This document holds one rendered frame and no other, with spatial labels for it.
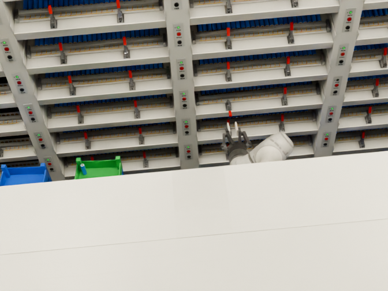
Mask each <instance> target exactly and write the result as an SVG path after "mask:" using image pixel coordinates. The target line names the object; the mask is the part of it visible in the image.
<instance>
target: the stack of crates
mask: <svg viewBox="0 0 388 291"><path fill-rule="evenodd" d="M1 169H2V174H1V178H0V186H9V185H21V184H34V183H41V182H52V180H51V177H50V175H49V171H48V169H47V166H46V164H45V163H41V165H40V167H11V168H7V167H6V165H1Z"/></svg>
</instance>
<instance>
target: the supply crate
mask: <svg viewBox="0 0 388 291"><path fill-rule="evenodd" d="M76 163H77V165H76V173H75V178H74V179H75V180H78V179H85V178H98V177H110V176H121V175H122V163H121V158H120V156H116V157H115V160H104V161H81V158H76ZM82 163H83V164H84V166H85V169H86V171H87V174H86V175H83V172H82V169H81V166H80V165H81V164H82Z"/></svg>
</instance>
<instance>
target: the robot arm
mask: <svg viewBox="0 0 388 291"><path fill-rule="evenodd" d="M235 129H236V134H237V136H238V141H237V142H235V141H233V139H232V137H231V135H230V126H229V123H227V129H226V133H223V134H222V139H223V143H222V145H221V148H222V151H224V150H227V151H228V152H229V166H230V165H243V164H250V163H262V162H274V161H285V160H286V158H287V157H288V156H289V155H290V154H291V152H292V151H293V142H292V141H291V139H290V138H289V137H288V136H287V135H286V134H285V133H276V134H274V135H271V136H270V137H268V138H267V139H265V140H264V141H262V142H261V143H260V144H259V145H257V146H256V147H255V148H254V149H253V150H252V151H251V152H250V153H248V152H247V148H248V147H249V148H252V142H251V141H249V138H248V136H247V134H246V132H245V131H243V132H242V131H241V129H240V127H239V128H238V127H237V122H235ZM241 136H243V138H244V140H245V143H246V145H245V144H244V143H242V142H241ZM226 137H227V139H228V141H229V145H228V147H227V145H226V141H225V138H226Z"/></svg>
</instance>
